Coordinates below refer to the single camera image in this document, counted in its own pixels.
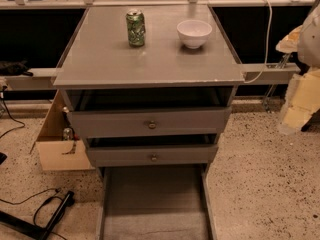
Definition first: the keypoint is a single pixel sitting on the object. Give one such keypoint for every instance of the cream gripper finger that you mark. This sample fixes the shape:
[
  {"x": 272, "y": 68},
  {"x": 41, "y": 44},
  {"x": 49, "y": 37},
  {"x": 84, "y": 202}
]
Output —
[
  {"x": 290, "y": 42},
  {"x": 302, "y": 100}
]

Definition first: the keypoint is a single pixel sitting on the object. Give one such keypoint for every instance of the green soda can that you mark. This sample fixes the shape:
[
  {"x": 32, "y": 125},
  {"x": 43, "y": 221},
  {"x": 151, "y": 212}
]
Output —
[{"x": 136, "y": 27}]

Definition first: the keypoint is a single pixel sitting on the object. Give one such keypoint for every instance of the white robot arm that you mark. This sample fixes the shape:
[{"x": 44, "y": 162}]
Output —
[{"x": 308, "y": 49}]

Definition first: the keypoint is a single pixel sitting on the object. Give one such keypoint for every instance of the grey top drawer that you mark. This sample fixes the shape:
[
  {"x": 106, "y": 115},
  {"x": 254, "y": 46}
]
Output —
[{"x": 134, "y": 123}]

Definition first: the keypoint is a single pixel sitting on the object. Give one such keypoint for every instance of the grey drawer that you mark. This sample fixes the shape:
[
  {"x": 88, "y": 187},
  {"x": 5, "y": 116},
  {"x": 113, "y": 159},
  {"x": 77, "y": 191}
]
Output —
[
  {"x": 166, "y": 202},
  {"x": 134, "y": 123},
  {"x": 151, "y": 155}
]

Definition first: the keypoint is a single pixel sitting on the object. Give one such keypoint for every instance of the grey middle drawer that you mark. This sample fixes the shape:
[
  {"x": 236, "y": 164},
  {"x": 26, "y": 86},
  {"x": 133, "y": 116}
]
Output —
[{"x": 151, "y": 155}]

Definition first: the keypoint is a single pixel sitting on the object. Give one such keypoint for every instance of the grey drawer cabinet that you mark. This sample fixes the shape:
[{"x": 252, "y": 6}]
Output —
[{"x": 103, "y": 73}]

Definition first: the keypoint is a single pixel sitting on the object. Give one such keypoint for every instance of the grey bottom drawer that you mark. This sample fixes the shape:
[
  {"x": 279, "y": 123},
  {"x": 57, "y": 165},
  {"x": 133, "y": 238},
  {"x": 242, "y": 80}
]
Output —
[{"x": 166, "y": 202}]

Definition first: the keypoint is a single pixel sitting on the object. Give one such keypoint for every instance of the white bowl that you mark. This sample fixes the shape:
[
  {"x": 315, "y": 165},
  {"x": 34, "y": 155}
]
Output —
[{"x": 193, "y": 33}]

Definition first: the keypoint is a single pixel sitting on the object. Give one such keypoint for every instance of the small bottle in box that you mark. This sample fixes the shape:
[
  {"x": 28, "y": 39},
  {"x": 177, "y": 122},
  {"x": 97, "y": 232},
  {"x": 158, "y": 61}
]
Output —
[{"x": 67, "y": 134}]

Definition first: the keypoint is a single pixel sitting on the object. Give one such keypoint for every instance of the cardboard box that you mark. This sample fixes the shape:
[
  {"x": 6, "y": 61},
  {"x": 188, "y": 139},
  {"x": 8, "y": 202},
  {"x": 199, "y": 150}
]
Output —
[{"x": 56, "y": 152}]

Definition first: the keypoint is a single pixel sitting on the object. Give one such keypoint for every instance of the black cloth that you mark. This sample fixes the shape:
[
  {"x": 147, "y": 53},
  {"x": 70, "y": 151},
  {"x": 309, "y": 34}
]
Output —
[{"x": 10, "y": 68}]

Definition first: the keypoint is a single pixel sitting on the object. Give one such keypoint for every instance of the metal rail beam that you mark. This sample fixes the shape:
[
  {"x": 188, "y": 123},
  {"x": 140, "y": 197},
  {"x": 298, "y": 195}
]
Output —
[{"x": 258, "y": 74}]

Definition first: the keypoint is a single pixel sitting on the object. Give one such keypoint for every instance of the black stand with cable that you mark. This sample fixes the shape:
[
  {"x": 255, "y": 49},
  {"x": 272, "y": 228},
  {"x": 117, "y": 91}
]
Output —
[{"x": 45, "y": 218}]

